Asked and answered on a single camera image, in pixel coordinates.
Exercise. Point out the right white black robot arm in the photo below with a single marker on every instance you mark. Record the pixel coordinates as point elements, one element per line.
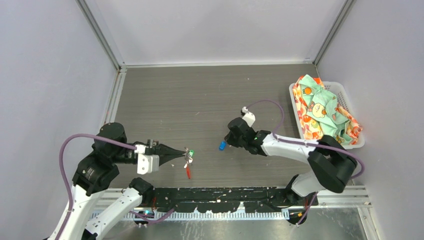
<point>331,166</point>

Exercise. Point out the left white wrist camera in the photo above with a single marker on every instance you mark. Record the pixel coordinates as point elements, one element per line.
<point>147,164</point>

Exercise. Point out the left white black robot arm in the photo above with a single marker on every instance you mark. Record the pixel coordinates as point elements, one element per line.
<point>94,174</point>

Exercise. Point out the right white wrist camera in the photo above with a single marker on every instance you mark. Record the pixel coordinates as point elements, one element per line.
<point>249,118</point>

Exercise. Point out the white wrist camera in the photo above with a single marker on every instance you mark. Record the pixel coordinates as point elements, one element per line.
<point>249,118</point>
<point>147,164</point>

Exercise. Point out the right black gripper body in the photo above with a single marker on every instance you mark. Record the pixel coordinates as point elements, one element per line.
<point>232,140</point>

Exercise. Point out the colourful patterned cloth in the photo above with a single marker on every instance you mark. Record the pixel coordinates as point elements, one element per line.
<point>320,109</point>

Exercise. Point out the aluminium frame rail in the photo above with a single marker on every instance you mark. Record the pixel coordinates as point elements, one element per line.
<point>353,197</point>

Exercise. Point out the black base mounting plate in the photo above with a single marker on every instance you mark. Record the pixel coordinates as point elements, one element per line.
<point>268,199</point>

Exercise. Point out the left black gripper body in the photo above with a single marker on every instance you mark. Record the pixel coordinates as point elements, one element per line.
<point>128,156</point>

